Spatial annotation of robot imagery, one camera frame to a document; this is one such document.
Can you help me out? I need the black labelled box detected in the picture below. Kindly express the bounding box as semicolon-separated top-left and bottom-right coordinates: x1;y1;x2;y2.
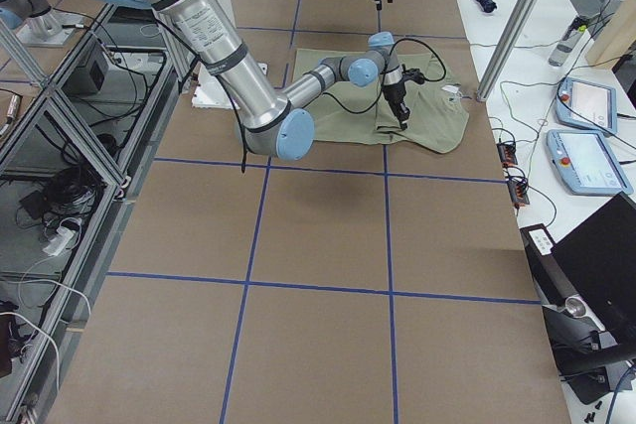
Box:
520;223;557;267

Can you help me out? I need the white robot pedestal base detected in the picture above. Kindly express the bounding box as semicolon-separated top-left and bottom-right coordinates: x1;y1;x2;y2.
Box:
192;58;267;109

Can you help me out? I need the aluminium frame rail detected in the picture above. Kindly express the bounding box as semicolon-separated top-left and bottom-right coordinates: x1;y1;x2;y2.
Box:
1;0;194;423

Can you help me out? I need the black monitor with stand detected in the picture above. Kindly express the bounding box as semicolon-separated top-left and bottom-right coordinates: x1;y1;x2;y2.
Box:
530;193;635;404

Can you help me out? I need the clear plastic bottle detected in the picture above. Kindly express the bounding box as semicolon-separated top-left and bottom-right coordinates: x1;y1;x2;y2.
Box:
548;16;590;67

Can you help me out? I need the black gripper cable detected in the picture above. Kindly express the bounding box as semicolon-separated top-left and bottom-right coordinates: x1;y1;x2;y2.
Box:
238;36;448;175

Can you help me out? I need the aluminium frame post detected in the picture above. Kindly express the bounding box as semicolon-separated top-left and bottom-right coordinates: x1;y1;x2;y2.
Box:
476;0;538;102

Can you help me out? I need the teach pendant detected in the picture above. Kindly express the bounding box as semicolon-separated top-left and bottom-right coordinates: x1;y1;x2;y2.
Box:
556;76;617;136
546;129;634;197

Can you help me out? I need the upper orange black connector box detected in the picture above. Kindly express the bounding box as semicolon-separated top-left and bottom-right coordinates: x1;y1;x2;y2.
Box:
497;141;518;168

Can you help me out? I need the olive green long-sleeve shirt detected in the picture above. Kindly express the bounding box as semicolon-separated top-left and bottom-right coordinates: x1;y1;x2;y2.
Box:
306;53;469;153

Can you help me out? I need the white power adapter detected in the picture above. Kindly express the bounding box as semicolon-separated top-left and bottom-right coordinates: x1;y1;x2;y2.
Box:
43;217;82;256

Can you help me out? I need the grey box under table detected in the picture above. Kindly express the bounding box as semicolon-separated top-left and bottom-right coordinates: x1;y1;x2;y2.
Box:
68;44;108;94

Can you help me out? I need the white paper hang tag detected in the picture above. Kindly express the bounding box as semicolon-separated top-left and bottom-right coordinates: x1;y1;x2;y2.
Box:
441;84;463;99

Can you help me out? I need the wooden board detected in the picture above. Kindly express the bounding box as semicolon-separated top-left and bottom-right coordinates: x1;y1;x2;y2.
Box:
585;0;636;69

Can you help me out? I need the lower orange black connector box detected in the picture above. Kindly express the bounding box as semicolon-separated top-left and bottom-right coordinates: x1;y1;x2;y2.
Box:
507;176;530;210

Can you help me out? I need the upper teach pendant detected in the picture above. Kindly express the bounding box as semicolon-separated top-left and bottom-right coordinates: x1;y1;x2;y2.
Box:
556;76;617;136

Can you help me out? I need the lower teach pendant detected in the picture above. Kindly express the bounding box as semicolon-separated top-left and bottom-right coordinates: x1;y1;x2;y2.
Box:
546;129;634;197

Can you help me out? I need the orange black connector box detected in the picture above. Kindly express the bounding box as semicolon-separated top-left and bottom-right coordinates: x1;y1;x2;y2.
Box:
497;141;518;168
507;176;530;210

